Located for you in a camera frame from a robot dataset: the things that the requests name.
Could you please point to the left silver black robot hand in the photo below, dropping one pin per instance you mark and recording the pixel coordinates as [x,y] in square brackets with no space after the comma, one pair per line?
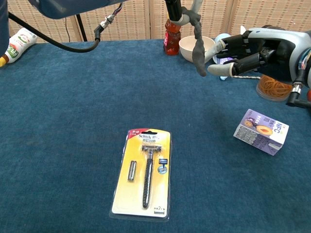
[173,11]

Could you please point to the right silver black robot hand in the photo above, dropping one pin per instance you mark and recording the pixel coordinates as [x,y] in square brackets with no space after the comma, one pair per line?
[274,55]

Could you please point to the dark strap piece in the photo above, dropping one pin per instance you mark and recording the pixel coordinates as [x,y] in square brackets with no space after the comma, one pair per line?
[199,55]

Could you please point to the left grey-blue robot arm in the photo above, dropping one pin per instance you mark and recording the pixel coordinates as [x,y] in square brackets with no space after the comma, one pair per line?
[60,7]

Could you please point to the honey bear bottle yellow cap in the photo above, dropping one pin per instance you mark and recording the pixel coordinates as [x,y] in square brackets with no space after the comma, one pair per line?
[172,41]

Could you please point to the clear tub of rubber bands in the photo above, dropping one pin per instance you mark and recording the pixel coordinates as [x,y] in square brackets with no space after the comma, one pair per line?
[269,89]

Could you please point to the bamboo folding screen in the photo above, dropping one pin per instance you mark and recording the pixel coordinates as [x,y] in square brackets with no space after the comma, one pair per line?
[136,24]

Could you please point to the beige bowl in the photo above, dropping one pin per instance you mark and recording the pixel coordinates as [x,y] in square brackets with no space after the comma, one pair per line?
[187,48]

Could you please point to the purple toothpaste tube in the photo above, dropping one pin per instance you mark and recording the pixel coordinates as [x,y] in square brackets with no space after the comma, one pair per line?
[224,60]

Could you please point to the red drink can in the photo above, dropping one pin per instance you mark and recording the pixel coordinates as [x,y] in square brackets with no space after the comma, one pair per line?
[309,94]

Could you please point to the purple juice carton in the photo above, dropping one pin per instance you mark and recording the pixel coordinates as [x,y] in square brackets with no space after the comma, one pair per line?
[260,136]

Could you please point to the black tripod stand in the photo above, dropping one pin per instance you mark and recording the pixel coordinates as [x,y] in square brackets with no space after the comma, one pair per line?
[81,28]

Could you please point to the white sauce bottle yellow cap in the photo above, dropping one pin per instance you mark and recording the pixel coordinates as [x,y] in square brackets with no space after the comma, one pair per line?
[22,38]

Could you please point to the blue felt tablecloth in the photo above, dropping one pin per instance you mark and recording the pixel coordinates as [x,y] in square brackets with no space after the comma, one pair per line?
[73,157]

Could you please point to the yellow razor blister pack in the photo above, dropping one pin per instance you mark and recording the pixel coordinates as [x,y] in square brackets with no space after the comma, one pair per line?
[126,189]

